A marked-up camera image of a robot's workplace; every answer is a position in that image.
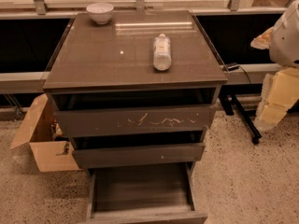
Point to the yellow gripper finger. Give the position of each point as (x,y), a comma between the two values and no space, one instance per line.
(262,41)
(279,94)

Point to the black metal stand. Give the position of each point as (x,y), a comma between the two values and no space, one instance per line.
(228,101)

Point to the grey top drawer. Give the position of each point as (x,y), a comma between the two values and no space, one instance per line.
(136,112)

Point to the small black device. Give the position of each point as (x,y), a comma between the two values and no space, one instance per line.
(232,66)

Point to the white ceramic bowl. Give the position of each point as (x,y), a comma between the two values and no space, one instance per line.
(101,13)

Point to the open cardboard box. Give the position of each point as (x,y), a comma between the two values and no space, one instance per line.
(35,130)

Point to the grey drawer cabinet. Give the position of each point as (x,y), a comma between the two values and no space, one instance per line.
(118,57)

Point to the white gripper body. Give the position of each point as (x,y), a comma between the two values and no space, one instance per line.
(286,46)

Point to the clear plastic water bottle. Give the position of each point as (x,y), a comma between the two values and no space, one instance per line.
(162,52)

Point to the grey bottom drawer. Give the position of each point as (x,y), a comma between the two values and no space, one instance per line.
(146,194)

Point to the grey middle drawer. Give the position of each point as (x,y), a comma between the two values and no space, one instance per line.
(138,149)

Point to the grey drawer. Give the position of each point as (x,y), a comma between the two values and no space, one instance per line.
(146,194)
(138,149)
(136,112)

